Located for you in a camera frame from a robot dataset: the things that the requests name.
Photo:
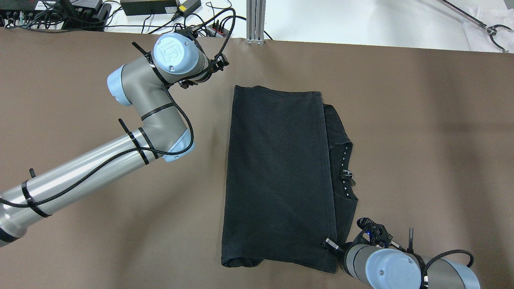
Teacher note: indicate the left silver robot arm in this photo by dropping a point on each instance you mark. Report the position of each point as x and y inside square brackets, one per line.
[167, 133]

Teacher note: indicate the black printed t-shirt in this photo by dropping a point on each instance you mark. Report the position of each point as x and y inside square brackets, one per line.
[288, 183]

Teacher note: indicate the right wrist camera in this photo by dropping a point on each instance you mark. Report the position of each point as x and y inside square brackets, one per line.
[372, 233]

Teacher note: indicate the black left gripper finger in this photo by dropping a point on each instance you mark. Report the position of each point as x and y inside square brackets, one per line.
[188, 83]
[220, 63]

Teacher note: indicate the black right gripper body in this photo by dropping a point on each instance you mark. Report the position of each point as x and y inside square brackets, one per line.
[331, 244]

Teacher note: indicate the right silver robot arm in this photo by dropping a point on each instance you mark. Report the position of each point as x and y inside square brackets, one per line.
[391, 268]

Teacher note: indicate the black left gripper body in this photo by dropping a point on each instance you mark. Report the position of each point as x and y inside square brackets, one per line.
[185, 84]

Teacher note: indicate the black power adapter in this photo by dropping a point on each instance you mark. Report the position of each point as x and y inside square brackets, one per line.
[148, 7]

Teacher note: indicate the metal grabber tool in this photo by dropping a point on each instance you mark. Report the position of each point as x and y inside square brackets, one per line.
[492, 30]

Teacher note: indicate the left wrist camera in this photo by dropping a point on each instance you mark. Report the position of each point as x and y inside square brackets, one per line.
[190, 32]

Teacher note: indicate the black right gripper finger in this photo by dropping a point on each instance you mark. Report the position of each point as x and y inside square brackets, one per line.
[330, 245]

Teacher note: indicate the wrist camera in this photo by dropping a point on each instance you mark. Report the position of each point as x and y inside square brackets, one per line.
[372, 233]
[190, 32]

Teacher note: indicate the aluminium post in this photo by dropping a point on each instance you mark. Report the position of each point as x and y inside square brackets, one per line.
[255, 20]

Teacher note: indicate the black electronics box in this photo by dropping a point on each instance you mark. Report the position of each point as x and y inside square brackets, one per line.
[84, 15]

